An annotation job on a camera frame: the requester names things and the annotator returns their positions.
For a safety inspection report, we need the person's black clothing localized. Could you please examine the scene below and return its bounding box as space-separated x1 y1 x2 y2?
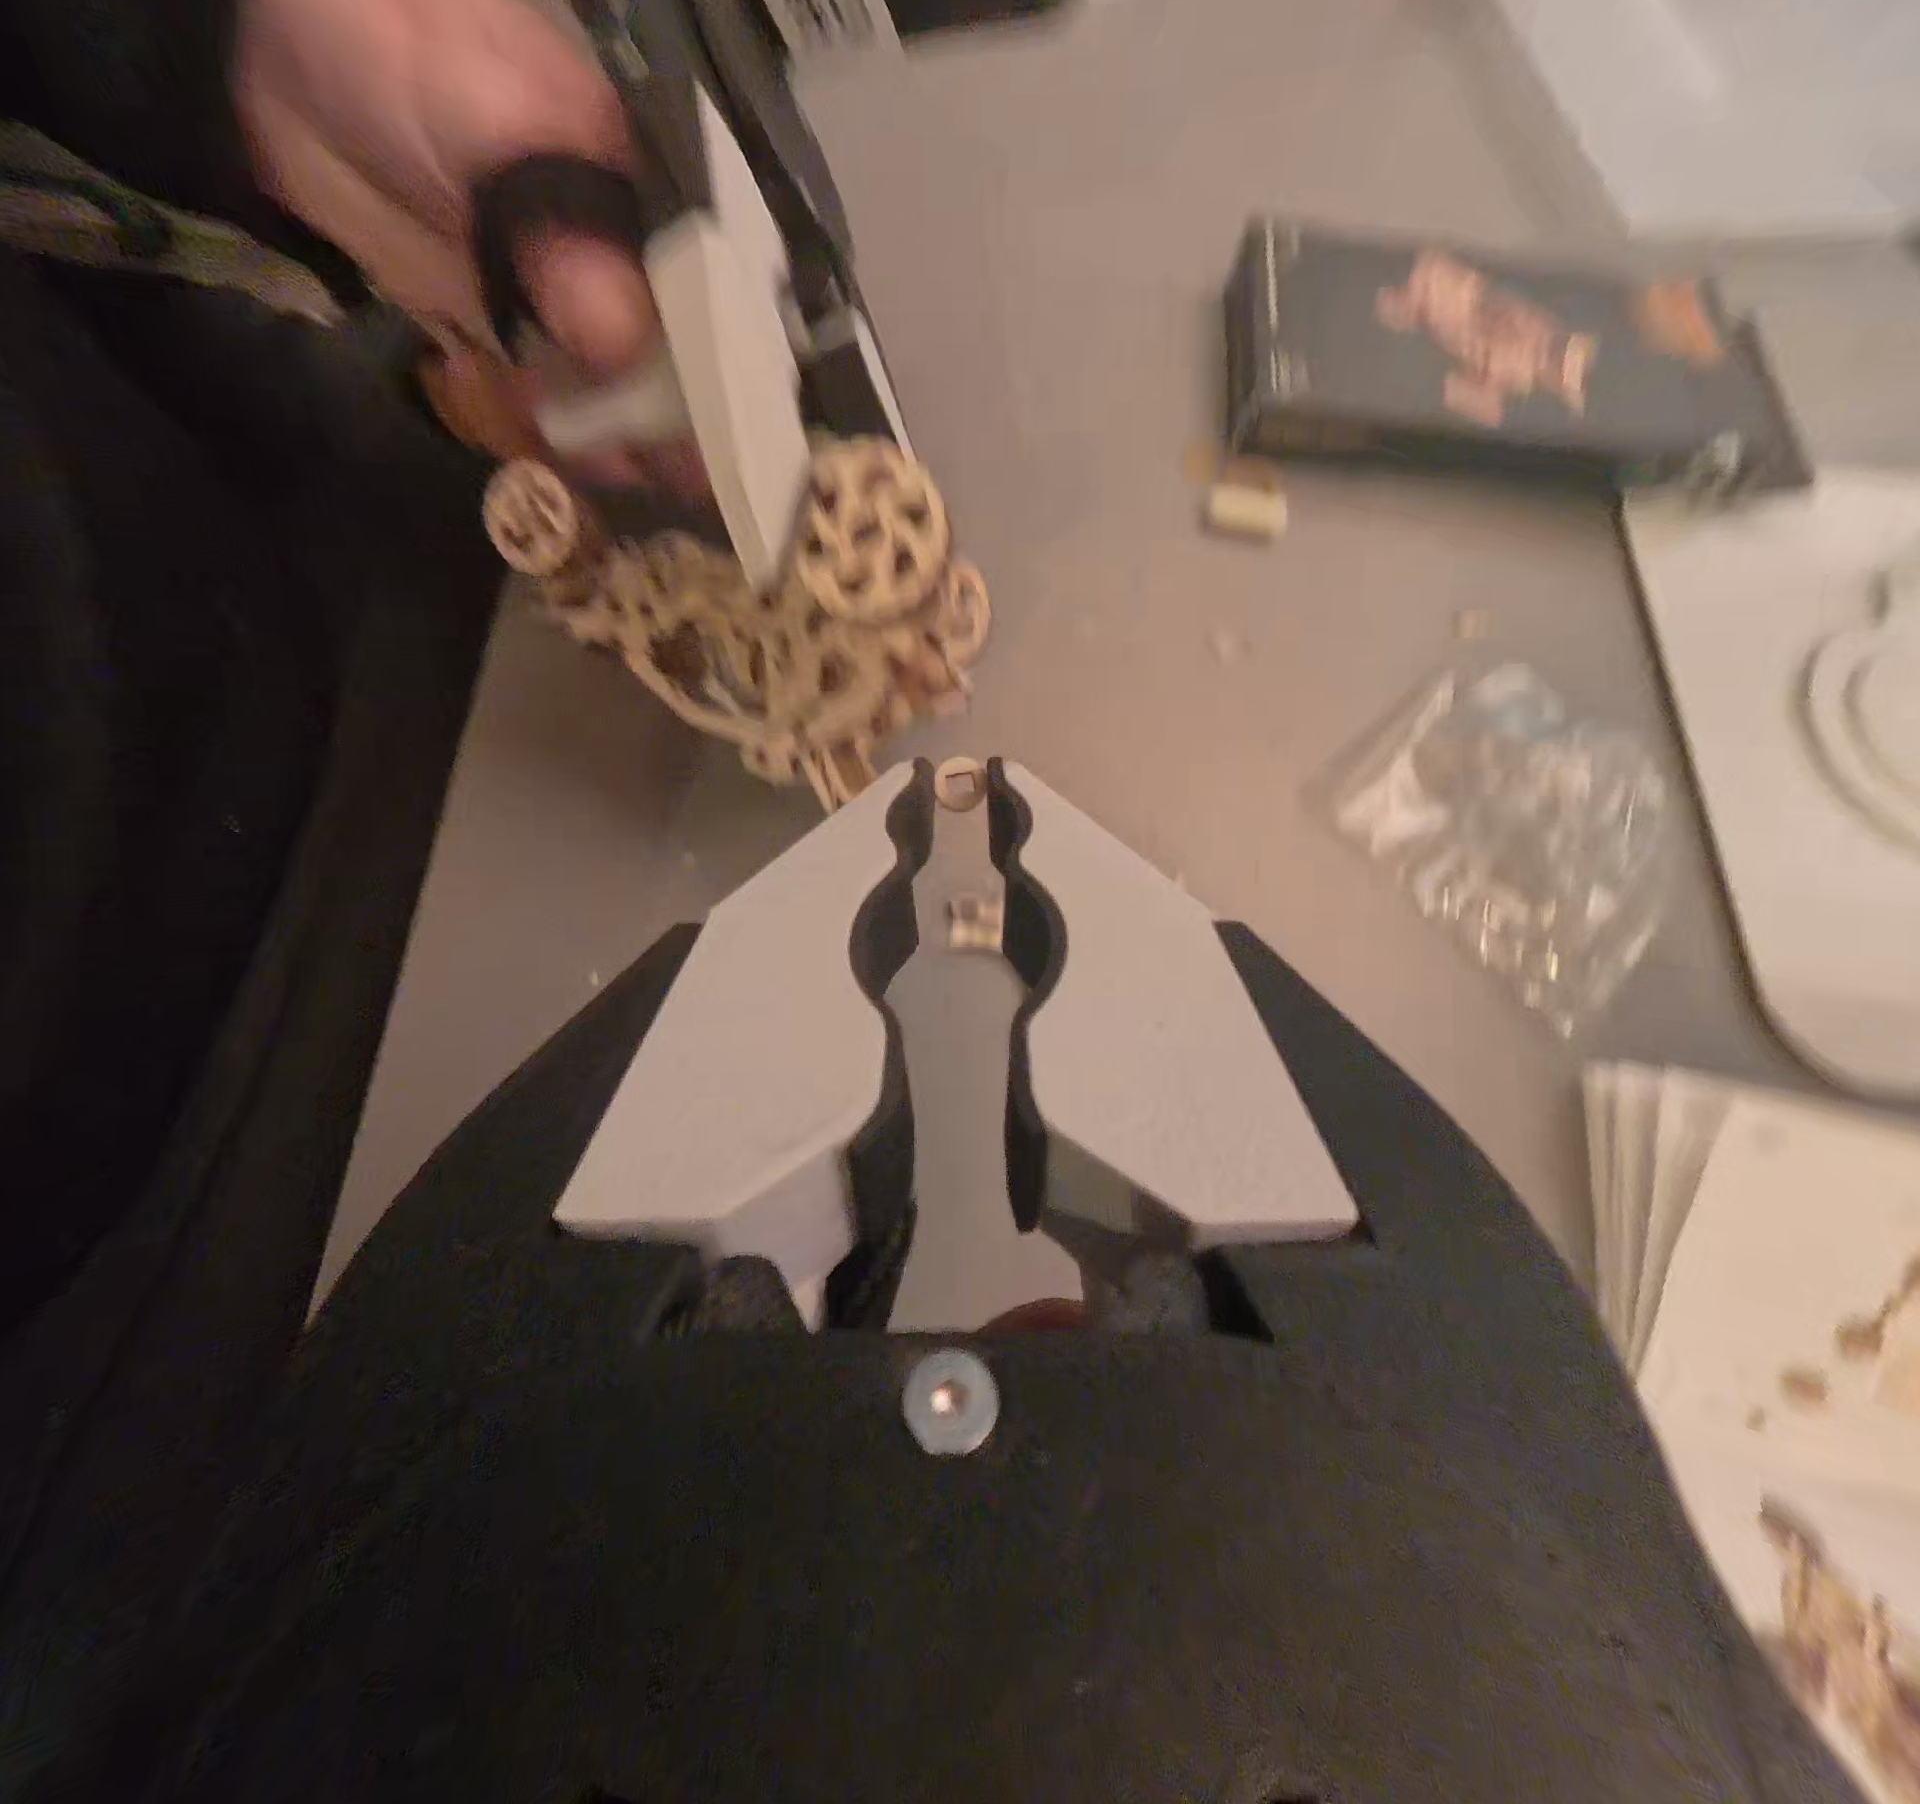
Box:
0 246 512 1804

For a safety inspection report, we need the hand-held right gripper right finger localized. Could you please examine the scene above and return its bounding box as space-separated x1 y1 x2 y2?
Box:
981 760 1360 1248

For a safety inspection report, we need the white instruction booklet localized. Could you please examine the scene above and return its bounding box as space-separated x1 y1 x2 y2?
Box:
1578 1063 1920 1804

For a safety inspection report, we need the person's left hand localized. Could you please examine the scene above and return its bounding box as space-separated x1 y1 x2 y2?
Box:
231 0 669 367

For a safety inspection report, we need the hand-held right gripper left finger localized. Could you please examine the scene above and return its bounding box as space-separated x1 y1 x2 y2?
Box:
557 760 935 1335

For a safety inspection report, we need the clear plastic bag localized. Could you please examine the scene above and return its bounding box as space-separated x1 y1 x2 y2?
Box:
1301 657 1677 1046

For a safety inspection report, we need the person's left forearm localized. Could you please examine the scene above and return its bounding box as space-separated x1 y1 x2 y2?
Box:
0 0 324 209

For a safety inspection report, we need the wooden buggy model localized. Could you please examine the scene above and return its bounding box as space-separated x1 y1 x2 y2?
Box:
479 433 995 803

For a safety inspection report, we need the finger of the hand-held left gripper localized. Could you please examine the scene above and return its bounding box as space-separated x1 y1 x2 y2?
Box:
643 95 815 591
788 290 920 473

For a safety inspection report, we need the black model kit box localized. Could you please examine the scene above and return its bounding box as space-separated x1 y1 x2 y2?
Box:
1221 217 1819 495

